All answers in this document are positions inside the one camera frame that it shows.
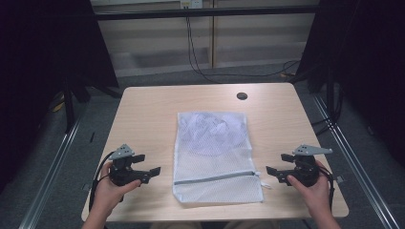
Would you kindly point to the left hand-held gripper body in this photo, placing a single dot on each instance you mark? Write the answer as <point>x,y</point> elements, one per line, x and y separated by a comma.
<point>122,173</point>

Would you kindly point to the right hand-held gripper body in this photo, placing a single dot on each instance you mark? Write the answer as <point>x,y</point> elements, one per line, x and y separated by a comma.
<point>307,171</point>

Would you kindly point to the white mesh laundry bag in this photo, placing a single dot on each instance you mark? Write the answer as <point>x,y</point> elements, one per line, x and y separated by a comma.
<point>216,191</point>

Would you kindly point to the person's right hand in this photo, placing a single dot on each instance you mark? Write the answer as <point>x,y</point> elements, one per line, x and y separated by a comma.
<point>316,197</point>

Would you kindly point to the person's left hand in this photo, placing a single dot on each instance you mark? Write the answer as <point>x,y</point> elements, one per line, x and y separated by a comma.
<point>108,197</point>

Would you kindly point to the grey tape piece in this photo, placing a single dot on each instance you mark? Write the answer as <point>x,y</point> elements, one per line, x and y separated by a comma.
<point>339,179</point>
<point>86,187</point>

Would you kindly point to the white clothing inside bag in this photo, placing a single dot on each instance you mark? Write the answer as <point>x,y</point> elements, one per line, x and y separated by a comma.
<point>211,133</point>

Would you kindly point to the dark round table grommet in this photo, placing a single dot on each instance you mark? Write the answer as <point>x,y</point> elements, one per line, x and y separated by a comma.
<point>242,96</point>

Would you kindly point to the black metal stand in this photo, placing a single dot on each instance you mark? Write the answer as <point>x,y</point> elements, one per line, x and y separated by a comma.
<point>68,108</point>

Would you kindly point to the dark curtain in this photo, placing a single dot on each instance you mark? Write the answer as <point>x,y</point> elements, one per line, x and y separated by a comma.
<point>38,79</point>
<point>369,70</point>

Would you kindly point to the black horizontal bar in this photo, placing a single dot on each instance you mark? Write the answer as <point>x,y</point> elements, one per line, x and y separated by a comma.
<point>203,12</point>

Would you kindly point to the metal floor rail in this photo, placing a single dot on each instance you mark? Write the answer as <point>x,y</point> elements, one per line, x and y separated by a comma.
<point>356,165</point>
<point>52,171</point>

